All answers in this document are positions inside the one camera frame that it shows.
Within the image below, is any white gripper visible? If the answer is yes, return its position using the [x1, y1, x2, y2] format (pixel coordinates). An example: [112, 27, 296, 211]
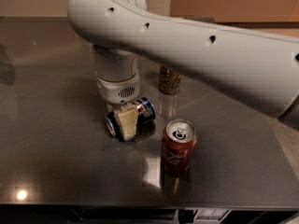
[93, 45, 140, 141]

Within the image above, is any blue pepsi can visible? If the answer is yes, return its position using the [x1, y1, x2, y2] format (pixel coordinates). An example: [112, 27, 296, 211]
[106, 97, 155, 141]

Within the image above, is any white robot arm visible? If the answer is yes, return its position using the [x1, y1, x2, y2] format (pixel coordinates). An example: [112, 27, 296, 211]
[67, 0, 299, 128]

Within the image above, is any red coca-cola can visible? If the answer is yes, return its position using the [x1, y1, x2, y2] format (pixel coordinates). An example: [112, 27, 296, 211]
[161, 119, 197, 175]

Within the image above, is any brown gold soda can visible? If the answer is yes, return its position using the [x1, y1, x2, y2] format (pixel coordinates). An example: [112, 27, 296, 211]
[159, 66, 181, 94]

